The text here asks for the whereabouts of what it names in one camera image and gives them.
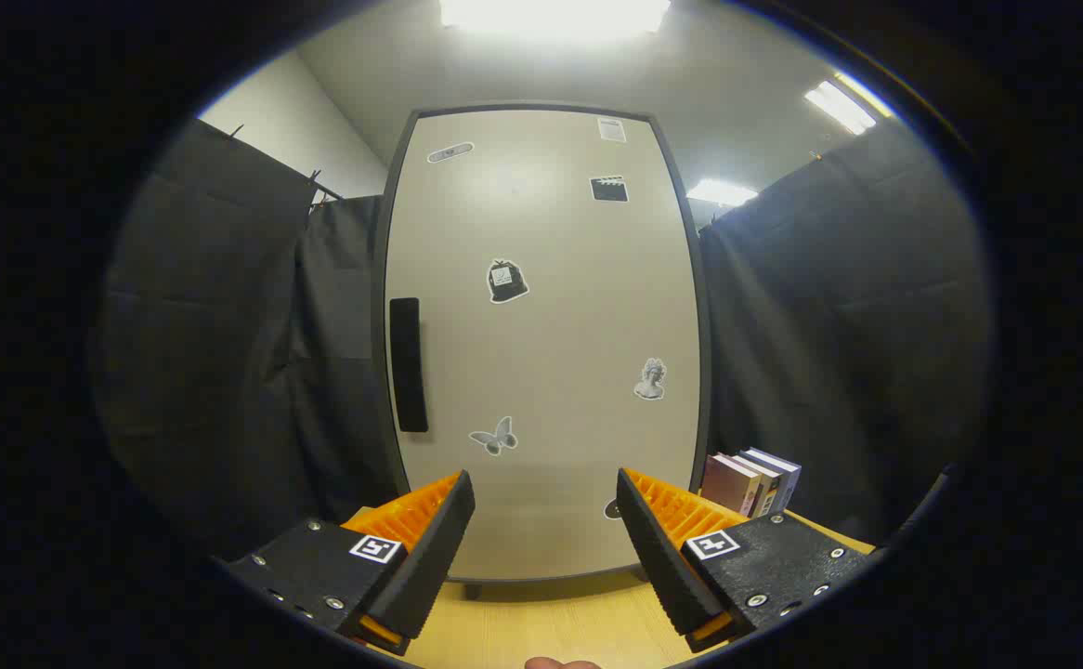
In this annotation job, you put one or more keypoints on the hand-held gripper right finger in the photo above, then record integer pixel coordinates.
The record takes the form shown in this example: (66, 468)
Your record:
(658, 557)

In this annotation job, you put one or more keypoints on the black backdrop cloth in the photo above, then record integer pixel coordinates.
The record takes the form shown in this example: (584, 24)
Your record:
(207, 353)

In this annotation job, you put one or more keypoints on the pink brown book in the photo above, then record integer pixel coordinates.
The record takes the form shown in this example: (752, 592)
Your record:
(727, 483)

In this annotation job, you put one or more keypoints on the beige cabinet door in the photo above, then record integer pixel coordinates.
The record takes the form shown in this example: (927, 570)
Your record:
(551, 325)

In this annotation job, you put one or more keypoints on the small ceiling light panel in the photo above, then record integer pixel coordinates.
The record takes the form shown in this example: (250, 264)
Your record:
(723, 192)

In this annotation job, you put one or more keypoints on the large ceiling light panel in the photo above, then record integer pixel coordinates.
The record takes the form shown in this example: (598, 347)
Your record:
(555, 14)

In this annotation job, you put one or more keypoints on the long ceiling light strip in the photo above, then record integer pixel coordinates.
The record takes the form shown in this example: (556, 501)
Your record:
(839, 107)

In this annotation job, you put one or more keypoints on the tan white book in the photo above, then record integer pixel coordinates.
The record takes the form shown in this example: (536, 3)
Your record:
(768, 492)

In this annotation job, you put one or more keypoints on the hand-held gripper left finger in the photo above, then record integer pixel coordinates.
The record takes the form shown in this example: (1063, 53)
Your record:
(430, 567)

